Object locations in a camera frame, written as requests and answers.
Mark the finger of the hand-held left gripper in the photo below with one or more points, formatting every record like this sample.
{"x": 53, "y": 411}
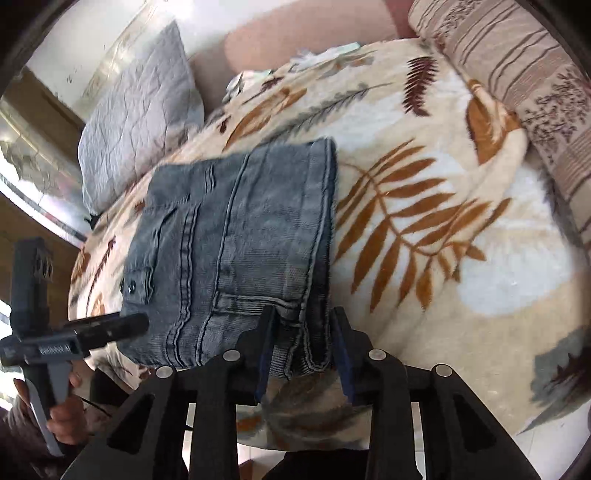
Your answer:
{"x": 115, "y": 330}
{"x": 87, "y": 322}

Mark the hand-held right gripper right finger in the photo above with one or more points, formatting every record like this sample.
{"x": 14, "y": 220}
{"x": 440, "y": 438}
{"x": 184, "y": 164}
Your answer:
{"x": 344, "y": 364}

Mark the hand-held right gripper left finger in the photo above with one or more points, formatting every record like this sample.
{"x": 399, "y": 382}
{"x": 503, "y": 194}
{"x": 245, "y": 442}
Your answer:
{"x": 265, "y": 364}

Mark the person's left forearm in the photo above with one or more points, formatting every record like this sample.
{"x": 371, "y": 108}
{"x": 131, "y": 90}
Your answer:
{"x": 18, "y": 438}

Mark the person's left hand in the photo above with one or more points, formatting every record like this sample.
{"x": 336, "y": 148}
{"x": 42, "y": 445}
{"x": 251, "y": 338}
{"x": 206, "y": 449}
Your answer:
{"x": 69, "y": 420}

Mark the leaf print fleece blanket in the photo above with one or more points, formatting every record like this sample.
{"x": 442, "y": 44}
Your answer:
{"x": 461, "y": 258}

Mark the brown wooden furniture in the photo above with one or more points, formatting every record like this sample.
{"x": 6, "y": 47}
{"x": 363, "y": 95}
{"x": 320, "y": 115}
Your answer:
{"x": 41, "y": 101}

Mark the grey quilted pillow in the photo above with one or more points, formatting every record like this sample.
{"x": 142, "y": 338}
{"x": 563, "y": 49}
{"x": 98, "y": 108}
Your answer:
{"x": 138, "y": 120}

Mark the white teal printed cloth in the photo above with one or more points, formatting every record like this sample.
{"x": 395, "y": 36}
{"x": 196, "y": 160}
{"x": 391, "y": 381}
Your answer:
{"x": 341, "y": 50}

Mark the pink padded headboard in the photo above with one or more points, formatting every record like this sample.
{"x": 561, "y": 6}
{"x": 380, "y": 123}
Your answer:
{"x": 277, "y": 41}

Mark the striped beige patterned pillow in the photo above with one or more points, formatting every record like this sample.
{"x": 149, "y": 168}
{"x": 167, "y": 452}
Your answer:
{"x": 531, "y": 78}

